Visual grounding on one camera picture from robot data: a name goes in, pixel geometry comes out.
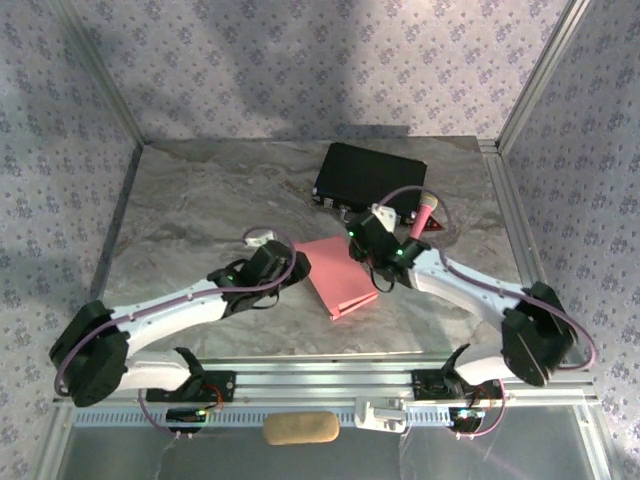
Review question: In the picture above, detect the pink paper box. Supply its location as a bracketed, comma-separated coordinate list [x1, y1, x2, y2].
[292, 237, 379, 321]

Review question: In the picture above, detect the pink toy microphone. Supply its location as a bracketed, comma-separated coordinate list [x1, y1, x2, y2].
[410, 194, 440, 241]

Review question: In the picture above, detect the black briefcase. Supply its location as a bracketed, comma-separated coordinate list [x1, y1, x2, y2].
[311, 142, 428, 226]

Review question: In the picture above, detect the tan oblong sponge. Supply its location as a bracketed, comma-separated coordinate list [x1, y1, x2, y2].
[263, 410, 341, 446]

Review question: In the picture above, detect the white plastic clamp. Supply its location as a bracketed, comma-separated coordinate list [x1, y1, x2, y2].
[353, 395, 407, 432]

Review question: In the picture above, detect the black left controller board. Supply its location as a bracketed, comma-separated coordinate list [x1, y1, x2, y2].
[166, 407, 207, 434]

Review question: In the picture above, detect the black controller board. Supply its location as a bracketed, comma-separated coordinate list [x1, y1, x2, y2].
[166, 407, 207, 434]
[448, 407, 485, 434]

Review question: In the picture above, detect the black right controller board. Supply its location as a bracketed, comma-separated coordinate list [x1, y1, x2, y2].
[448, 407, 485, 434]

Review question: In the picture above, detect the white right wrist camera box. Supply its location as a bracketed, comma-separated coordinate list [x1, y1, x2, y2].
[370, 201, 400, 232]

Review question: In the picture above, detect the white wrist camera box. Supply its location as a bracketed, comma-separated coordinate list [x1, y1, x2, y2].
[243, 227, 277, 250]
[370, 201, 400, 232]

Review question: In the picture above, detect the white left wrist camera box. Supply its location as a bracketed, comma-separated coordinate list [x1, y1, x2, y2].
[243, 227, 277, 250]

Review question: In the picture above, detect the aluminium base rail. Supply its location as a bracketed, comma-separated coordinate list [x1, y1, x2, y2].
[52, 357, 599, 406]

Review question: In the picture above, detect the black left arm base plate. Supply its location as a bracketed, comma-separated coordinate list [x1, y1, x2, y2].
[145, 370, 237, 404]

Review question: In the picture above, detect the aluminium side rail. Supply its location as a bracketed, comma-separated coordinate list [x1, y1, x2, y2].
[92, 144, 147, 301]
[477, 138, 569, 364]

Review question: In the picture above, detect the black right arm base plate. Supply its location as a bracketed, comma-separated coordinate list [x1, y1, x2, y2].
[412, 369, 504, 401]

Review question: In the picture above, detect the slotted grey cable duct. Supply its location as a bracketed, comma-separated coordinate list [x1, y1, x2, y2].
[74, 409, 451, 427]

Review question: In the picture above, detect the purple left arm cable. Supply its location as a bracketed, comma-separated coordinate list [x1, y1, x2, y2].
[54, 227, 297, 442]

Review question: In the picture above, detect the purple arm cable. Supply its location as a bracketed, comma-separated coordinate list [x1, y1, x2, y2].
[377, 185, 597, 441]
[54, 227, 297, 442]

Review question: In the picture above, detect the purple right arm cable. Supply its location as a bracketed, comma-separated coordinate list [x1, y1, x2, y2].
[377, 185, 597, 441]

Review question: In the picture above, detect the aluminium frame post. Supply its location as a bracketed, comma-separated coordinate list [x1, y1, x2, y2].
[496, 0, 596, 147]
[49, 0, 147, 147]

